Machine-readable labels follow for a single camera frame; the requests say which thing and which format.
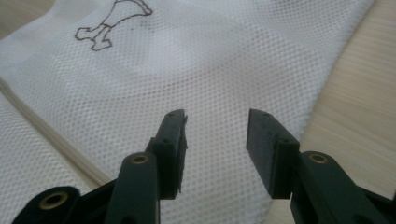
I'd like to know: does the white mesh laundry bag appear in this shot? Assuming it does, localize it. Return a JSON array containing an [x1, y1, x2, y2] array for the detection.
[[0, 0, 375, 224]]

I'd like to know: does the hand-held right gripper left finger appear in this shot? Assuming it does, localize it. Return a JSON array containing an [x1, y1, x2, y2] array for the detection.
[[104, 108, 189, 224]]

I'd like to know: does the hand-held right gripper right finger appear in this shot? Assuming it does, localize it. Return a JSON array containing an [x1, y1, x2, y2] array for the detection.
[[247, 108, 390, 224]]

